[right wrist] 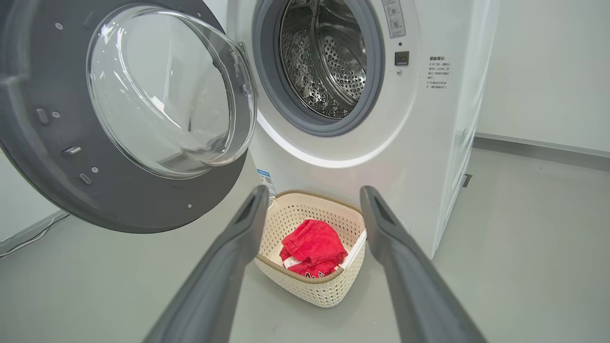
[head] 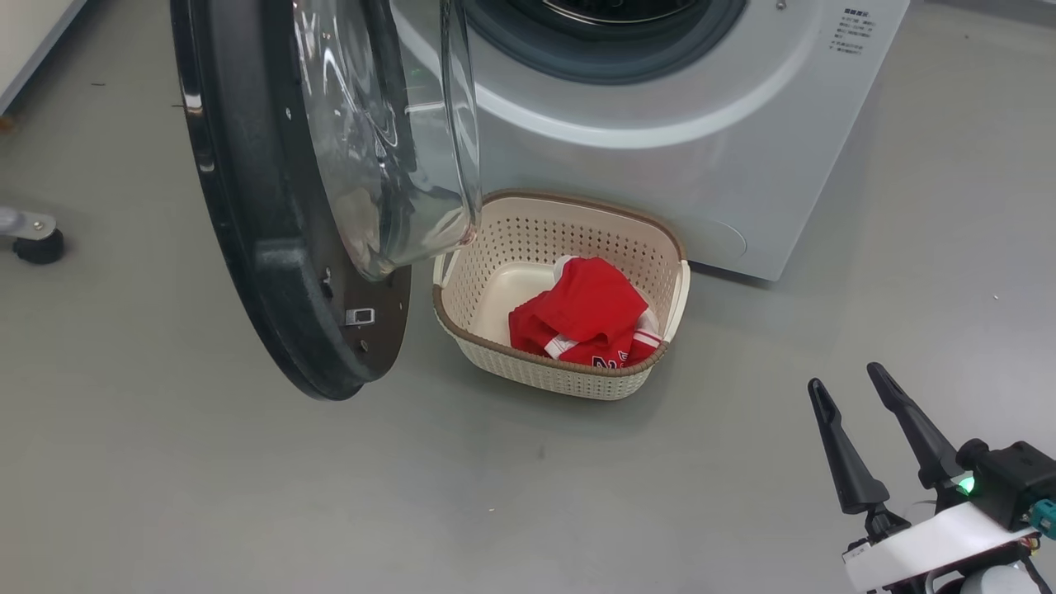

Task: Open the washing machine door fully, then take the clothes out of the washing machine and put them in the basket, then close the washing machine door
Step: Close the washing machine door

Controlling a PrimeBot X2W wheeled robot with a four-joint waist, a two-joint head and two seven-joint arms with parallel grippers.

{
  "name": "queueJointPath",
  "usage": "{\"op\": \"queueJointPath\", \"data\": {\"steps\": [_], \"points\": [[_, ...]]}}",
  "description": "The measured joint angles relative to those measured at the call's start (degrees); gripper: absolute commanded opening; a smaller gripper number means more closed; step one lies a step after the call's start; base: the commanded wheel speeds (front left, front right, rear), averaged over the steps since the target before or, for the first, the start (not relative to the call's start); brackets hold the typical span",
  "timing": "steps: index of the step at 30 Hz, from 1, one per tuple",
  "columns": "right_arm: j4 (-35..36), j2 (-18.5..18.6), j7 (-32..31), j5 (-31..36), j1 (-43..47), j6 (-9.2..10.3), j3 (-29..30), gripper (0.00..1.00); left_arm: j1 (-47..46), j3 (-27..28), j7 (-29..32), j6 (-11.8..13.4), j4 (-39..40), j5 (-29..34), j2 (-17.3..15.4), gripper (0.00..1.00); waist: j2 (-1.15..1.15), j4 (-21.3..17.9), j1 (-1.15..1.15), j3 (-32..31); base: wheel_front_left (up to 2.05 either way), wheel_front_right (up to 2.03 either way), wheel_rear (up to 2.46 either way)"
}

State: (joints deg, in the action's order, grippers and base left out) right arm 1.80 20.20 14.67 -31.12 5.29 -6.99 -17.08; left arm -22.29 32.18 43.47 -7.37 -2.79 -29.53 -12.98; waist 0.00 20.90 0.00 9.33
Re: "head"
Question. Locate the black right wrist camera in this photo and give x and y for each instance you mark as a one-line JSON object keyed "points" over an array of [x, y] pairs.
{"points": [[1015, 483]]}

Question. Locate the red and white garment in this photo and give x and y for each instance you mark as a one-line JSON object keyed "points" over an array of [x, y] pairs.
{"points": [[586, 313]]}

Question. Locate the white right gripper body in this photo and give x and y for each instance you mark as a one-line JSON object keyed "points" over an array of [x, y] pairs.
{"points": [[940, 544]]}

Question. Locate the teal right camera connector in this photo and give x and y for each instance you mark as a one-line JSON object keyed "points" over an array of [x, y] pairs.
{"points": [[1046, 520]]}

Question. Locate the grey rubber door seal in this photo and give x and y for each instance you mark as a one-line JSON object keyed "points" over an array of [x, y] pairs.
{"points": [[594, 58]]}

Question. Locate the cream perforated laundry basket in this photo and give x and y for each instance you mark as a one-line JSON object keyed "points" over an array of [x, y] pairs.
{"points": [[511, 247]]}

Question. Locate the grey text warning sticker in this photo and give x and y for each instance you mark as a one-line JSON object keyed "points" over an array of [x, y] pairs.
{"points": [[854, 31]]}

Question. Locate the black washing machine door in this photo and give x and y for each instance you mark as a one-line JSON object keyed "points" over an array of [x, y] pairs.
{"points": [[256, 247]]}

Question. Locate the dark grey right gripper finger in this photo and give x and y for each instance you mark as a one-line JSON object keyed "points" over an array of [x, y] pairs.
{"points": [[932, 454], [850, 478]]}

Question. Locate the white front-load washing machine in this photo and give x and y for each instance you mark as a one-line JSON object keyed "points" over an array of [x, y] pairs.
{"points": [[701, 148]]}

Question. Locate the black caster wheel left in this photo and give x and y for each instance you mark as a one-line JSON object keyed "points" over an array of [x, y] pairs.
{"points": [[37, 246]]}

